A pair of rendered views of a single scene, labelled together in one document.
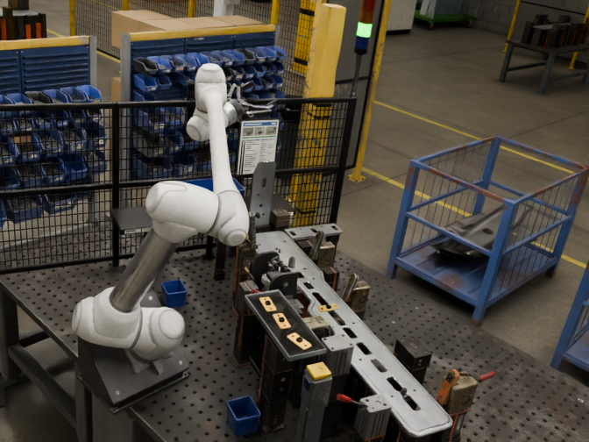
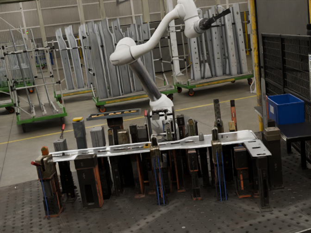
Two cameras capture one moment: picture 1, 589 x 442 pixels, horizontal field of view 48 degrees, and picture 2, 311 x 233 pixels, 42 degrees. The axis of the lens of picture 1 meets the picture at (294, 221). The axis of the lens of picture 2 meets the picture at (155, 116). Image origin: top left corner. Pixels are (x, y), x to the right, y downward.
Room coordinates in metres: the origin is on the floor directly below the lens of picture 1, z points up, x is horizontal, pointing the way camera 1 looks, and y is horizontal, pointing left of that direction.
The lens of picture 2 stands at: (3.63, -2.15, 1.69)
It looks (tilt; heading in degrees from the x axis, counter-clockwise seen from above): 12 degrees down; 124
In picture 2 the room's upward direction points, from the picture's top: 7 degrees counter-clockwise
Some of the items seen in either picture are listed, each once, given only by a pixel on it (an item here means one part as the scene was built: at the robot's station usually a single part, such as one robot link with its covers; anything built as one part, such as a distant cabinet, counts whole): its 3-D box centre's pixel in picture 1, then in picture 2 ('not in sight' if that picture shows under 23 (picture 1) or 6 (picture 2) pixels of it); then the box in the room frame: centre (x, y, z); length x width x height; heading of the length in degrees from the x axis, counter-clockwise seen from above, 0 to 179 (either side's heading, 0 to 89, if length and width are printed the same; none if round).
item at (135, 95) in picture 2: not in sight; (130, 68); (-2.06, 5.58, 0.88); 1.91 x 1.00 x 1.76; 46
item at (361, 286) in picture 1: (352, 318); (158, 174); (2.37, -0.30, 0.87); 0.12 x 0.09 x 0.35; 120
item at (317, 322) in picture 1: (308, 361); (126, 157); (2.02, -0.13, 0.89); 0.13 x 0.11 x 0.38; 120
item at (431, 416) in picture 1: (332, 311); (143, 147); (2.22, -0.20, 1.00); 1.38 x 0.22 x 0.02; 30
